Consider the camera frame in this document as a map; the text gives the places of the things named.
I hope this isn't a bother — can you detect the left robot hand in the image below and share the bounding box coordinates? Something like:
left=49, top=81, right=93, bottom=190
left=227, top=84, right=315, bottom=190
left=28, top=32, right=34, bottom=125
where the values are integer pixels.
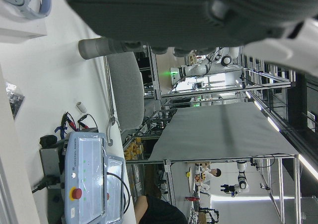
left=63, top=0, right=318, bottom=76

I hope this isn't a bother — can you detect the grey metal box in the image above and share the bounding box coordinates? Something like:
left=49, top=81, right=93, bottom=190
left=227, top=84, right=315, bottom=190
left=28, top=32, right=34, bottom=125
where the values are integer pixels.
left=39, top=146, right=68, bottom=190

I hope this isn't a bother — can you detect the grey fabric chair back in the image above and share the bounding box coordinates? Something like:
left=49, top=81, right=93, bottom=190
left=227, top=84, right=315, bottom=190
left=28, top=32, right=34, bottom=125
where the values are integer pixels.
left=105, top=52, right=145, bottom=145

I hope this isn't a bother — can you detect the small white cylinder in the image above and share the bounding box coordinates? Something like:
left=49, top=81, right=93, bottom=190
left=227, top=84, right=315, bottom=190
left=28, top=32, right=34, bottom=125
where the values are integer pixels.
left=76, top=101, right=87, bottom=114

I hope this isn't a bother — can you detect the red black clip lead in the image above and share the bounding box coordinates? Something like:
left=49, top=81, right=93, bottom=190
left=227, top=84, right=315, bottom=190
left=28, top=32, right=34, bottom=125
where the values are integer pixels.
left=77, top=113, right=99, bottom=133
left=54, top=111, right=77, bottom=135

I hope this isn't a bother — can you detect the grey fabric canopy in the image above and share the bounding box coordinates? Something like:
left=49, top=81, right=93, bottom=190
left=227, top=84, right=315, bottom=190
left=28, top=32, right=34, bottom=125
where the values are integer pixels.
left=149, top=102, right=299, bottom=163

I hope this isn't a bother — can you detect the yellow blocks pile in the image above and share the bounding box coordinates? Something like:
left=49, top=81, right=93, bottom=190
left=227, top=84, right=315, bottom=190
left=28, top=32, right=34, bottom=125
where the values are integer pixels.
left=123, top=137, right=145, bottom=160

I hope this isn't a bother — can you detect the ceiling light strip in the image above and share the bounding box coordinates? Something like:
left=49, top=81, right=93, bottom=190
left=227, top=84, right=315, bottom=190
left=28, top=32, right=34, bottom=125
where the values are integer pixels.
left=267, top=116, right=280, bottom=133

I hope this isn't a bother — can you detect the person in white shirt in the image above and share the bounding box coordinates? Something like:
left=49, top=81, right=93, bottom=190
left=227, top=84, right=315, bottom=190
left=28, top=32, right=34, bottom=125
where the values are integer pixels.
left=198, top=166, right=223, bottom=196

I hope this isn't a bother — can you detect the grey teach pendant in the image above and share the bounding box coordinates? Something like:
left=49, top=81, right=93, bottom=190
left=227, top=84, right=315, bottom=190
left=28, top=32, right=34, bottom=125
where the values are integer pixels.
left=61, top=131, right=125, bottom=224

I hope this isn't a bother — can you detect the black adapter block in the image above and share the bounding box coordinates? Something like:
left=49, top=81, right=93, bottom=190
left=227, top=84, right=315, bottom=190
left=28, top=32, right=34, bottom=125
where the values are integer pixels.
left=39, top=134, right=58, bottom=149

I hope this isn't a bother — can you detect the bag of black screws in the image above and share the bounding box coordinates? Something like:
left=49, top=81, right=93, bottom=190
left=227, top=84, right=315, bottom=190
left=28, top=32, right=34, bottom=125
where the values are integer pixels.
left=4, top=81, right=25, bottom=120

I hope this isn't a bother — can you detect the white vent grille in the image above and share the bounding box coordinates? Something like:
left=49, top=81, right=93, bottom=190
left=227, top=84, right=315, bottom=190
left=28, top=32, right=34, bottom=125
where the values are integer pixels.
left=307, top=111, right=316, bottom=133

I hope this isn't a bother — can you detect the white robot with black gripper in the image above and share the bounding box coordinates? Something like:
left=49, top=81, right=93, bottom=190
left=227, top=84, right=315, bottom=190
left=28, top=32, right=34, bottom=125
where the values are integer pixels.
left=220, top=160, right=250, bottom=197

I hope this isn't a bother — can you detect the person in black shirt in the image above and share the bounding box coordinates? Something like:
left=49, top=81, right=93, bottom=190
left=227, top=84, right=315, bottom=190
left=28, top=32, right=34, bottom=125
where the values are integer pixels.
left=135, top=194, right=187, bottom=224

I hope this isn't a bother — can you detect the black pendant cable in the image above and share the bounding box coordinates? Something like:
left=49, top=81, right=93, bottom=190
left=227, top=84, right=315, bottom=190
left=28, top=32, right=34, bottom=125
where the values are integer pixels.
left=106, top=171, right=131, bottom=214

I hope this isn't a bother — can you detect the black power plug cable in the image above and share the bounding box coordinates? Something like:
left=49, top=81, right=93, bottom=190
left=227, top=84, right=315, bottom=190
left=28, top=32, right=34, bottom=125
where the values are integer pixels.
left=31, top=174, right=62, bottom=194

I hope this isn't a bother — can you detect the large aluminium scaffold frame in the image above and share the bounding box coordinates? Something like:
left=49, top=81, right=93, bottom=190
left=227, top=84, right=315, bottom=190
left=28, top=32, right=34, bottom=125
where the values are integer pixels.
left=104, top=45, right=308, bottom=224

